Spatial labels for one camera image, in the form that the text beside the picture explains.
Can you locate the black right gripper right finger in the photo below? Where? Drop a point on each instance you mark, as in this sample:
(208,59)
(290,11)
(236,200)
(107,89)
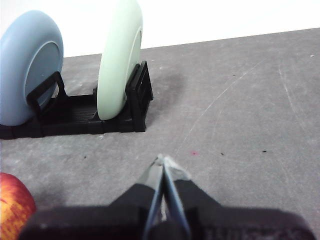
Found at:
(225,225)

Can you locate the red yellow apple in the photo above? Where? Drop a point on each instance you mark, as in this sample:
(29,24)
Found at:
(12,207)

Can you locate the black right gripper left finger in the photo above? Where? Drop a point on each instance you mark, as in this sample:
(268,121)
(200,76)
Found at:
(117,217)

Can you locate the blue plate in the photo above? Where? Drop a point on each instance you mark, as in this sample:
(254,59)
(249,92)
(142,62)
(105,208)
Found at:
(22,62)

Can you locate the black plate rack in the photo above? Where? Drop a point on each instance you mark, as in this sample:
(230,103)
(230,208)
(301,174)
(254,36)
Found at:
(75,117)

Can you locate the pale green plate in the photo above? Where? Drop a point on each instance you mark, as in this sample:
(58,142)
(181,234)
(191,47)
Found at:
(117,62)

